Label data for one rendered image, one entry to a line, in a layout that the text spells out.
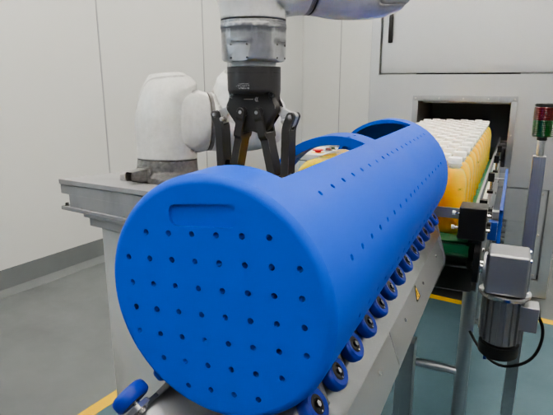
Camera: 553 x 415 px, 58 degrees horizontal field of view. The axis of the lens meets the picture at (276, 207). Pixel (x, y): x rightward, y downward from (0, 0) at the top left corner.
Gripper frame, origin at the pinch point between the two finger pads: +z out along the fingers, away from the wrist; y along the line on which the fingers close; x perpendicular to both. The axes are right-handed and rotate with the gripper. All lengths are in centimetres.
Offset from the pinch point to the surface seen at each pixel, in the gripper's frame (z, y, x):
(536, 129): -4, 40, 109
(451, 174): 8, 19, 82
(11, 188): 48, -252, 146
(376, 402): 28.8, 19.2, 1.8
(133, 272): 3.5, -4.8, -21.7
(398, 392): 68, 12, 64
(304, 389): 12.9, 16.9, -21.7
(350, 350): 17.8, 16.6, -3.9
